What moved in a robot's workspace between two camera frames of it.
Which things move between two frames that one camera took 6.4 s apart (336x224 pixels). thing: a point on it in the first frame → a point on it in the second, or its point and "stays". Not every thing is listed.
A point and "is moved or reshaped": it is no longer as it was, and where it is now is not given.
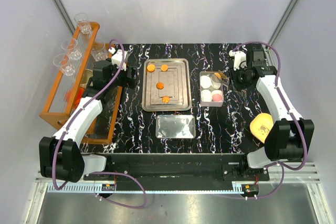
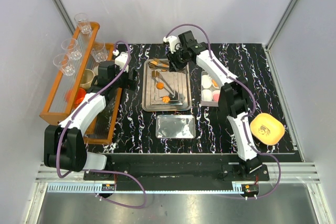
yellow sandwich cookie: (217, 75) is moved or reshaped
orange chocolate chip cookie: (159, 85) stays
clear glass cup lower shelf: (99, 51) stays
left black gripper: (130, 81) stays
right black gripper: (235, 85) → (173, 64)
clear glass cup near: (62, 62) stays
